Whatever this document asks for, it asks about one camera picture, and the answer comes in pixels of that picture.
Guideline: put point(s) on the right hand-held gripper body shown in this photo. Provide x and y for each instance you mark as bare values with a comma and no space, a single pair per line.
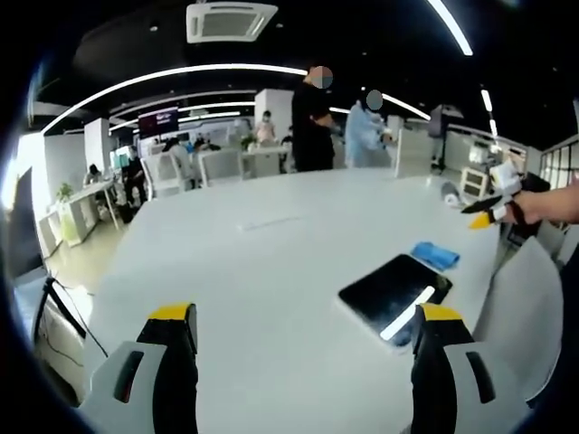
505,176

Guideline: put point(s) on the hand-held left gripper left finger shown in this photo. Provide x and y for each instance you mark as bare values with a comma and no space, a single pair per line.
135,384

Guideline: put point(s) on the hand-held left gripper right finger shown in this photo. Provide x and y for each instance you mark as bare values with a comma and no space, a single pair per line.
457,384

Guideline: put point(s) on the blue cleaning cloth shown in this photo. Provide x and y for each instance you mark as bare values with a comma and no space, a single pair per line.
435,254

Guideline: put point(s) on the black tablet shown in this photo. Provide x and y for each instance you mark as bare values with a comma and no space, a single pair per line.
395,296

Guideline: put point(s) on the person's right hand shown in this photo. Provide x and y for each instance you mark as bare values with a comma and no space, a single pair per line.
531,205

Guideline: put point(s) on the small white object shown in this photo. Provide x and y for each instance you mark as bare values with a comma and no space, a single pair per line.
451,195

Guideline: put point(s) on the white desk partition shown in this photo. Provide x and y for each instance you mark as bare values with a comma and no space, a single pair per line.
412,153

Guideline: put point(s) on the black tripod stand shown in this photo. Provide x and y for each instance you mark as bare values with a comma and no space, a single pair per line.
54,312

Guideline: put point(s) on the white side desk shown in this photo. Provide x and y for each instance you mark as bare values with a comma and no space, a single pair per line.
86,203

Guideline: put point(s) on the potted green plant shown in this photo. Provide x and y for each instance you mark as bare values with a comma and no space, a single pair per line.
64,192

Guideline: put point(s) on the curved ceiling light strip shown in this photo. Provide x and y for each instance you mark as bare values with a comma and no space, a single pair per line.
181,81

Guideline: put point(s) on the ceiling air conditioner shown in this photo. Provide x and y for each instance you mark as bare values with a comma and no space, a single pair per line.
228,21

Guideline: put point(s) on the wall display screen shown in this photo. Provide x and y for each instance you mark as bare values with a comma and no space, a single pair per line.
158,123

